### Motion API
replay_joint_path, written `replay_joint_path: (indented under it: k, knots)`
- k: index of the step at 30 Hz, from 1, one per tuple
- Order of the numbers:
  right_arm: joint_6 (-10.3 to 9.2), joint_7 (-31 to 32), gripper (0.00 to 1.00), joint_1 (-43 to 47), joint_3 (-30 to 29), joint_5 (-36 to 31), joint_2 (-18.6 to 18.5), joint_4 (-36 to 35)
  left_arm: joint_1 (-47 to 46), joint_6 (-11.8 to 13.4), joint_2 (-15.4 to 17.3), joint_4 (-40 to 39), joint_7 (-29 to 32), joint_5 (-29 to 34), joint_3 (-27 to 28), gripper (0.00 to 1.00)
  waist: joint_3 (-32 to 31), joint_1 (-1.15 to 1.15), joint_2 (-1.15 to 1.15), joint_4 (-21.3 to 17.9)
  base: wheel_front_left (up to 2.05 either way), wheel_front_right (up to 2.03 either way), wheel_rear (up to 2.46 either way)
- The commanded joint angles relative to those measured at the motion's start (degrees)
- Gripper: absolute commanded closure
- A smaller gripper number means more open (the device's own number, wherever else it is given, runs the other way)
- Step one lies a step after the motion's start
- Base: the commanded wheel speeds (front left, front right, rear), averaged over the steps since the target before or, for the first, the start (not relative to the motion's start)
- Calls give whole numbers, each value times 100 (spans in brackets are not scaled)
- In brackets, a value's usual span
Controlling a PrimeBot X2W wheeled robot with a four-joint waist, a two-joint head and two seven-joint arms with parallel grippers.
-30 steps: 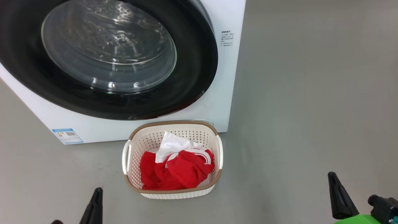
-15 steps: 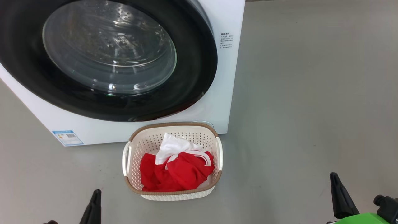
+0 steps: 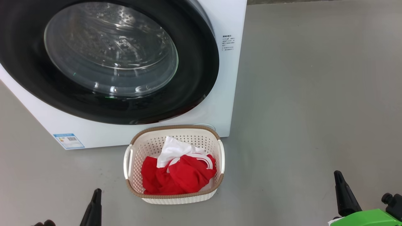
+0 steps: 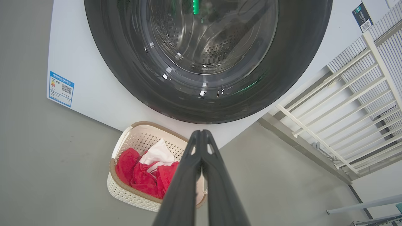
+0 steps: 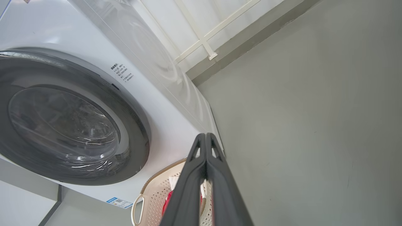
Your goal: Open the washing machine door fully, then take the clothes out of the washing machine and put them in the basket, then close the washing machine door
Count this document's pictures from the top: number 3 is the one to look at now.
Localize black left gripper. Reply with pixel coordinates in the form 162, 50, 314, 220
31, 188, 102, 226

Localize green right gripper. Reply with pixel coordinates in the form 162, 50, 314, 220
328, 170, 402, 226

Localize red and white garment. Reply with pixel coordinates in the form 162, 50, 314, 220
141, 136, 217, 195

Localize washing machine door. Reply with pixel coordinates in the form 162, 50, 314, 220
0, 0, 220, 125

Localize cream perforated laundry basket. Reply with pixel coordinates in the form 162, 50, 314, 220
123, 125, 225, 205

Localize white front-load washing machine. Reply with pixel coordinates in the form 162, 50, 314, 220
0, 0, 247, 150

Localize stainless steel washing machine drum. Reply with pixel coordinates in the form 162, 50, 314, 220
44, 3, 179, 97

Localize blue energy label sticker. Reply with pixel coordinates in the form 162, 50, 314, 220
53, 133, 85, 150

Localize round white filter cover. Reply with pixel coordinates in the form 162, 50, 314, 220
193, 123, 216, 132

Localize printed text instruction sticker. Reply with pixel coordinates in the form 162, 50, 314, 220
222, 35, 236, 51

